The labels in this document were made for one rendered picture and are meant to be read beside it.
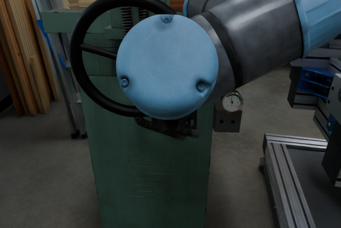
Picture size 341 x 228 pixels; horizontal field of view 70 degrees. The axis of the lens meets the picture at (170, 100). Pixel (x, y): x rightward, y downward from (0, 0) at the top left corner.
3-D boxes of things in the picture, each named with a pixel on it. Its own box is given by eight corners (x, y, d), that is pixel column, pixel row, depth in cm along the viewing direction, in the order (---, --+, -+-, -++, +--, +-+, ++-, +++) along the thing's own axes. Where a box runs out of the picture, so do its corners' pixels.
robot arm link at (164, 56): (251, 82, 16) (136, 138, 16) (224, 98, 27) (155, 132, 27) (197, -18, 17) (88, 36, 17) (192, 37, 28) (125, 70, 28)
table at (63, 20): (23, 39, 64) (17, 14, 61) (73, 23, 91) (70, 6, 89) (261, 42, 60) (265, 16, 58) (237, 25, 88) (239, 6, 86)
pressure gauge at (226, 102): (219, 117, 73) (222, 92, 70) (218, 111, 77) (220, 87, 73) (241, 118, 73) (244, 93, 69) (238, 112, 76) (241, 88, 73)
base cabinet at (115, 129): (100, 230, 107) (73, 75, 77) (129, 150, 159) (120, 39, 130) (204, 236, 104) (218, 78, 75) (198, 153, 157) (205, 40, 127)
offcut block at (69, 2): (73, 7, 82) (72, -4, 81) (79, 8, 81) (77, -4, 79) (63, 8, 79) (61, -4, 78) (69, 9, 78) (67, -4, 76)
